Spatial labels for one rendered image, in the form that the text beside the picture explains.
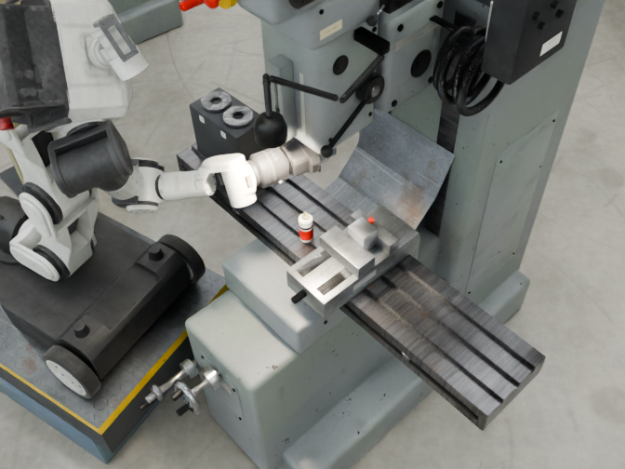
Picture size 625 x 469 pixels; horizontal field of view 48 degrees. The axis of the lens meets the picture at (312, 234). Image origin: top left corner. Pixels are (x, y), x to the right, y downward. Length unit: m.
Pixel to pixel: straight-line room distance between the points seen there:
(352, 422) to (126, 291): 0.87
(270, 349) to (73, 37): 0.99
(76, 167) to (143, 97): 2.55
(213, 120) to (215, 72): 2.08
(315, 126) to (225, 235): 1.72
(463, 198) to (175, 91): 2.32
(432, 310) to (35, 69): 1.10
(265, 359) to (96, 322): 0.59
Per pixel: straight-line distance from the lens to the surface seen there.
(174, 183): 1.79
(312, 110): 1.57
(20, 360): 2.59
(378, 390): 2.55
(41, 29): 1.54
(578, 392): 2.92
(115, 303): 2.37
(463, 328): 1.86
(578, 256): 3.32
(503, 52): 1.54
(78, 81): 1.55
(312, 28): 1.39
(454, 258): 2.32
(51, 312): 2.45
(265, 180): 1.71
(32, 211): 2.11
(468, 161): 2.02
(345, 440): 2.47
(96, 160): 1.55
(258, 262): 2.07
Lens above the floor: 2.45
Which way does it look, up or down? 49 degrees down
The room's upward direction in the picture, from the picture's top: 2 degrees counter-clockwise
